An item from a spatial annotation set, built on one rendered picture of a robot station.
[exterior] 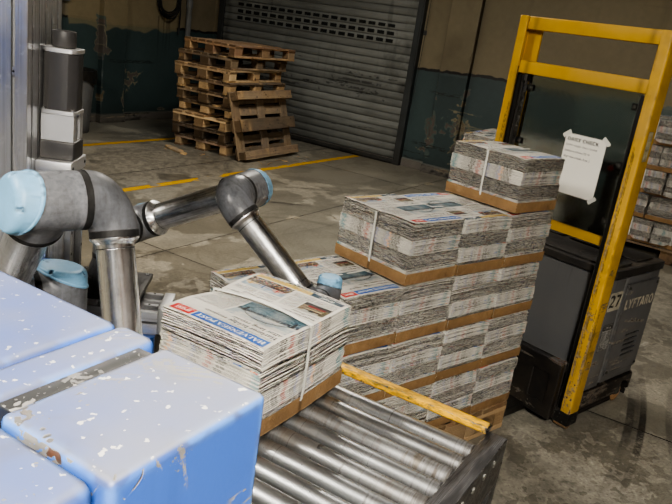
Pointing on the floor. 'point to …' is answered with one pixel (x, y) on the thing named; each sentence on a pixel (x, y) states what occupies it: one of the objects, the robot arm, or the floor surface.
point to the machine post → (136, 421)
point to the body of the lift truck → (633, 261)
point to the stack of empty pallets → (232, 65)
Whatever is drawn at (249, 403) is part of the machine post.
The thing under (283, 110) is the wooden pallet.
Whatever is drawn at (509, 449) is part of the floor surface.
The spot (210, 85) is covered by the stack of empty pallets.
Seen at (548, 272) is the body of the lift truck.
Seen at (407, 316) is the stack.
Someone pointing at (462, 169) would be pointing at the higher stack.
